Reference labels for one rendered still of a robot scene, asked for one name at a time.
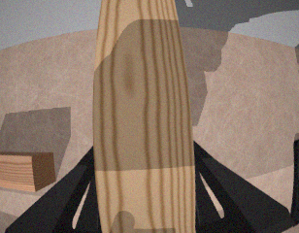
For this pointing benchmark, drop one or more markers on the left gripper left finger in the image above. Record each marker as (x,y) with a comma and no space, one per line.
(55,210)

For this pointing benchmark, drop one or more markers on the short wooden block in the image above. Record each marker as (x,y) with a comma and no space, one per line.
(29,171)

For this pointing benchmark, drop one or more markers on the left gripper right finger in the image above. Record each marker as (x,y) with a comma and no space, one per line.
(246,208)

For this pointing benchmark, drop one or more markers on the light brown wooden board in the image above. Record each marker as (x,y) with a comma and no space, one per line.
(142,126)

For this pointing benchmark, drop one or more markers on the grey panel wall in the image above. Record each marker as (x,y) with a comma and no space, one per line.
(23,21)

